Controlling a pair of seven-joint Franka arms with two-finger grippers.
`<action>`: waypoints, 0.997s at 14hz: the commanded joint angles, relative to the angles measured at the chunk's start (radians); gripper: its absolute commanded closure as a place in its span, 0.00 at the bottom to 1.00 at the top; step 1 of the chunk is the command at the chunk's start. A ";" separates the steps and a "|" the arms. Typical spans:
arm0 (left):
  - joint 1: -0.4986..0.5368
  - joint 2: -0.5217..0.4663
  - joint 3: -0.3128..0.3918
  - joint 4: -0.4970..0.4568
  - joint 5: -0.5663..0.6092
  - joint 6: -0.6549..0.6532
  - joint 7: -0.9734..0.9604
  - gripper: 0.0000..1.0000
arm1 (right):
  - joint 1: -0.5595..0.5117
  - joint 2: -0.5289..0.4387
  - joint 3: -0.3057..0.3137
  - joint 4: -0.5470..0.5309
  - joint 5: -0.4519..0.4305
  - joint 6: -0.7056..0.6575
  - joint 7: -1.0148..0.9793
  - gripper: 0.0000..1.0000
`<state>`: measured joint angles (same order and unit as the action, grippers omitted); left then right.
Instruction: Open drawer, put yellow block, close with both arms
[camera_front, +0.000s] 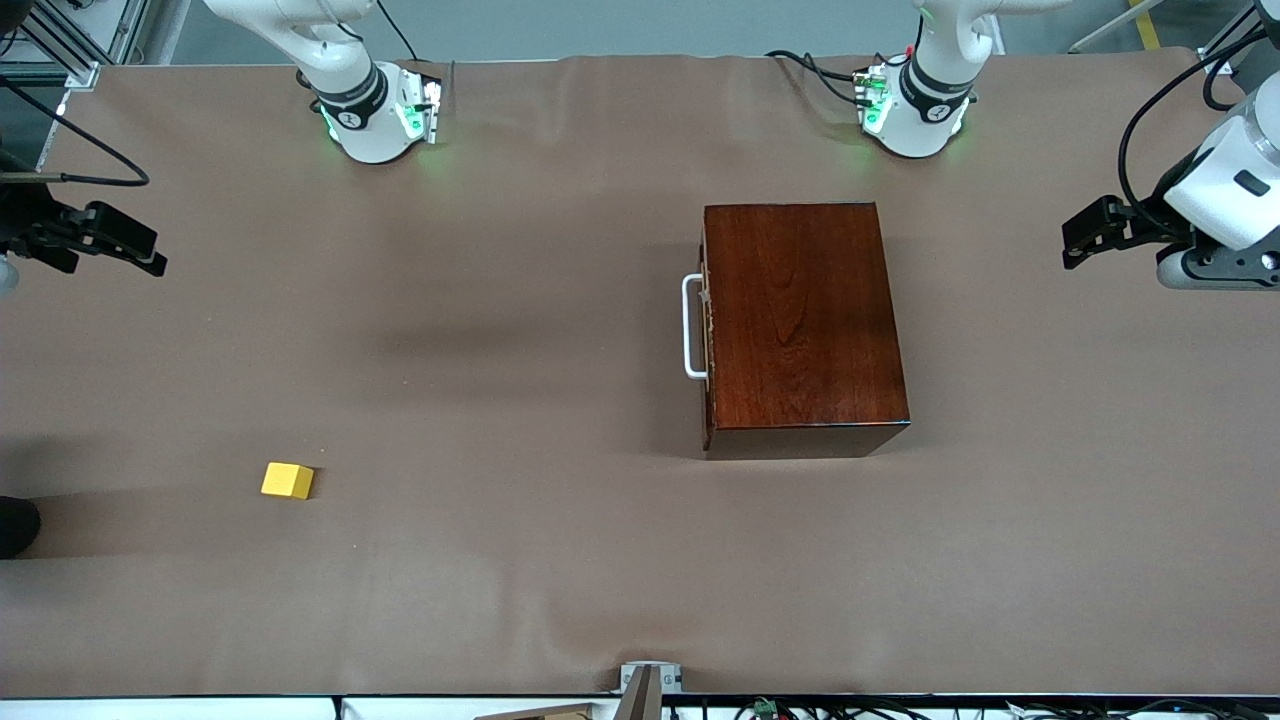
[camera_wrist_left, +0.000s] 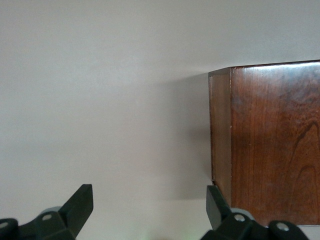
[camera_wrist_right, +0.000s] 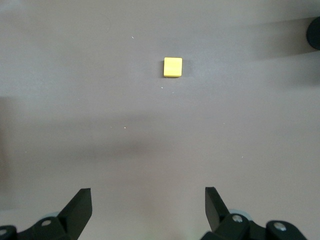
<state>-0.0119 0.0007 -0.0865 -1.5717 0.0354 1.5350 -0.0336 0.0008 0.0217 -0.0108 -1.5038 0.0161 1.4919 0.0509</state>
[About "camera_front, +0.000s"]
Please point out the brown table mat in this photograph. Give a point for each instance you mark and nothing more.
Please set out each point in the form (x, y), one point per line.
(400, 600)

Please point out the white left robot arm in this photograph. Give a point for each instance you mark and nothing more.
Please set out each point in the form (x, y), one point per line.
(925, 110)

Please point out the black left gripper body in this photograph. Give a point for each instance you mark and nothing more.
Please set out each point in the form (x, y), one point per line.
(1141, 225)

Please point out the yellow block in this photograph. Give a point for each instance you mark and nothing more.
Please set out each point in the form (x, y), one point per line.
(287, 481)

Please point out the metal camera pole bracket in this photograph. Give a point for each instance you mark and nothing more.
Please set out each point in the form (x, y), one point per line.
(650, 678)

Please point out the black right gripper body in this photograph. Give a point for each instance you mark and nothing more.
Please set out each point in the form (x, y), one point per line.
(22, 221)

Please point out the black round object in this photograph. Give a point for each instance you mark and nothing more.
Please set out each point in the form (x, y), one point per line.
(12, 527)

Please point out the aluminium frame profile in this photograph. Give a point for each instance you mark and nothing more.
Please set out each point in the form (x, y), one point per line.
(80, 72)
(1215, 62)

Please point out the dark wooden cabinet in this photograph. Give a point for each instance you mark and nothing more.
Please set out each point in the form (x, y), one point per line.
(800, 320)

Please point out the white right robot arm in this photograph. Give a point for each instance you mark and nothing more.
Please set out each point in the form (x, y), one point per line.
(370, 110)

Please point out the small green connector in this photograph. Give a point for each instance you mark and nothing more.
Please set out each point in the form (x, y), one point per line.
(765, 708)

